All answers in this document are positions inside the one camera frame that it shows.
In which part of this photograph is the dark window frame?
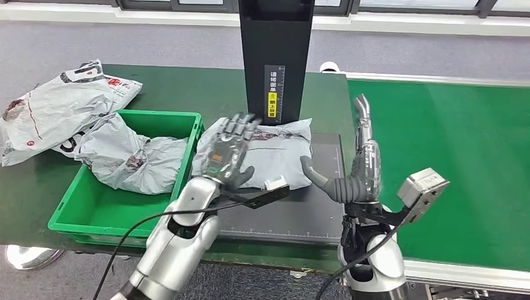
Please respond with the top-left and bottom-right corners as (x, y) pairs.
(116, 0), (498, 18)

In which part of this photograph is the large grey parcel black print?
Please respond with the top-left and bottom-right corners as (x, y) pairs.
(0, 59), (144, 168)

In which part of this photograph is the grey poly mailer parcel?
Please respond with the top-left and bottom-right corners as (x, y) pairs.
(74, 111), (189, 196)
(191, 117), (313, 191)

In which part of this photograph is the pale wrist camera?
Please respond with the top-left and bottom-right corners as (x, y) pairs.
(219, 175), (291, 210)
(395, 167), (451, 226)

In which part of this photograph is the aluminium conveyor frame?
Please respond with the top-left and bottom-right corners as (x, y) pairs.
(343, 71), (530, 296)

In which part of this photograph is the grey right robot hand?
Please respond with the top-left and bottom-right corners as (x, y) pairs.
(299, 93), (382, 204)

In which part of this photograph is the dark blue floor mat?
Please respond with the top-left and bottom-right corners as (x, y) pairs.
(177, 258), (353, 300)

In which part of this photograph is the green conveyor belt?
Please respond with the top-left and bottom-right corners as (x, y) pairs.
(347, 78), (530, 273)

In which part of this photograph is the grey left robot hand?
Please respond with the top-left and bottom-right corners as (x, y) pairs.
(201, 112), (263, 191)

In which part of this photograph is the black inbound scanner machine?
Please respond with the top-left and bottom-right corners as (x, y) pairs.
(207, 0), (346, 248)

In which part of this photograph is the chrome round table foot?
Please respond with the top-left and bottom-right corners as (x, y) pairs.
(4, 245), (65, 271)

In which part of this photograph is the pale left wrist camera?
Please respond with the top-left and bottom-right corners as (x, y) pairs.
(219, 175), (291, 210)

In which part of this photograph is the green plastic crate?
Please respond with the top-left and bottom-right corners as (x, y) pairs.
(47, 109), (204, 248)

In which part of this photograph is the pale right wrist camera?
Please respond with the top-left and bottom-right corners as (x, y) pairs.
(395, 167), (451, 226)

